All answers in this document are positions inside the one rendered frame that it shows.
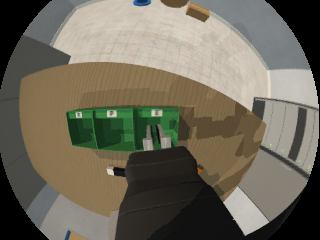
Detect green rack of three bins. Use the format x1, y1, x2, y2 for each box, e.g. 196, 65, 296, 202
66, 107, 180, 152

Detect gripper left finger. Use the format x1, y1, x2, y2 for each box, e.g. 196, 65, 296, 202
143, 125, 154, 151

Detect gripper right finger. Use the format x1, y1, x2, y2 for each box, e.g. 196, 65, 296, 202
156, 124, 171, 149

